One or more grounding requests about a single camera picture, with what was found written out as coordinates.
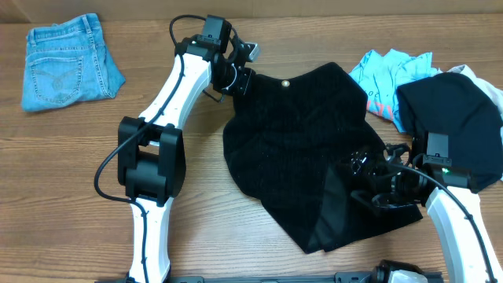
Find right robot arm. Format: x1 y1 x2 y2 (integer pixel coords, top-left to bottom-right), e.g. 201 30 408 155
337 133 502 282

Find black sparkly knit garment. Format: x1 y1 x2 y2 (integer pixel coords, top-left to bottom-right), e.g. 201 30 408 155
222 62 422 253

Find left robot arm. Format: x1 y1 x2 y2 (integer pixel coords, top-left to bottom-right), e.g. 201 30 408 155
113 15 260 282

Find plain black cloth garment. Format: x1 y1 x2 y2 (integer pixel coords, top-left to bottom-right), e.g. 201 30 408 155
396 72 502 190

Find folded blue denim jeans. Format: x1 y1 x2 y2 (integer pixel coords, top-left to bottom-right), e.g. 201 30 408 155
20 13 125 112

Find light blue printed t-shirt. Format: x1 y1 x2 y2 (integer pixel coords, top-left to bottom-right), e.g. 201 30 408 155
350 49 441 133

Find white cloth garment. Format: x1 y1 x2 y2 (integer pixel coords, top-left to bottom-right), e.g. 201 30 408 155
449 64 503 116

